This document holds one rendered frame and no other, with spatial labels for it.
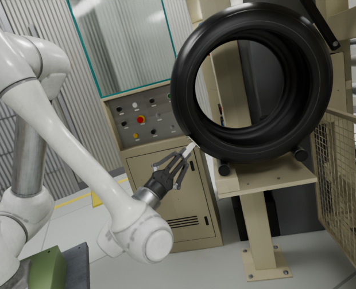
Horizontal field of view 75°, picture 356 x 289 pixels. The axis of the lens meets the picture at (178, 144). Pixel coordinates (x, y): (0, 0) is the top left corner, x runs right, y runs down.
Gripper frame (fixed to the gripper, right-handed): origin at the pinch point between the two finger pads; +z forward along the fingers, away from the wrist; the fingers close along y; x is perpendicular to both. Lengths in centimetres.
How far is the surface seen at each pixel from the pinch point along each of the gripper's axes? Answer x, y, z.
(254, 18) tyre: 28.5, -16.4, 33.5
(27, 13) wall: -239, -229, 93
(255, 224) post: -39, 69, 16
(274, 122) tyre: -0.1, 23.0, 40.9
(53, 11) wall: -235, -213, 120
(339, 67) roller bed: 19, 24, 70
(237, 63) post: -5, -7, 54
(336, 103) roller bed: 13, 36, 63
